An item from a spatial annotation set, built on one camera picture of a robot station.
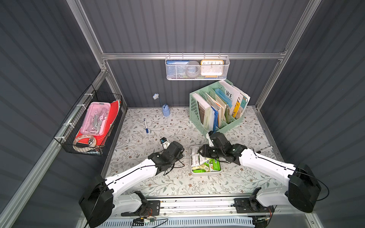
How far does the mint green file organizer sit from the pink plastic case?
0.52m

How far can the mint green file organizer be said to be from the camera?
89 cm

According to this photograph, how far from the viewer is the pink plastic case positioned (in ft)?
2.30
